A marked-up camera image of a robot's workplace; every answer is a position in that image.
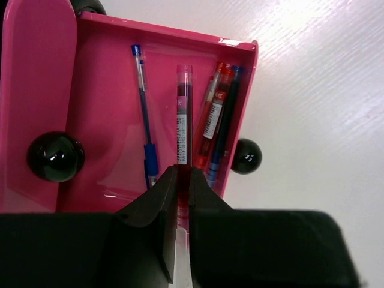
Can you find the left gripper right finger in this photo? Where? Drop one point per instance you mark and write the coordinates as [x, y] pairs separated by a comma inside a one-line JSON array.
[[213, 242]]

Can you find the red gel pen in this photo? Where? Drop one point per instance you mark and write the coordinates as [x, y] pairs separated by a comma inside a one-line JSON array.
[[210, 113]]

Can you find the clear red ink pen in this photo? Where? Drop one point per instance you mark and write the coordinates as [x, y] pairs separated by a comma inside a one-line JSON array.
[[184, 164]]

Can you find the dark blue pen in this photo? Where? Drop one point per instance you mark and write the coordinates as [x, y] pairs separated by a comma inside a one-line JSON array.
[[223, 130]]

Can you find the blue capped pen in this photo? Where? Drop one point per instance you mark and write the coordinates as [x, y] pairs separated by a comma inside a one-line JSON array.
[[150, 161]]

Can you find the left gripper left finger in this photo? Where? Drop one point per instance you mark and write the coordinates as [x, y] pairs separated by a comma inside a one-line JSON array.
[[145, 235]]

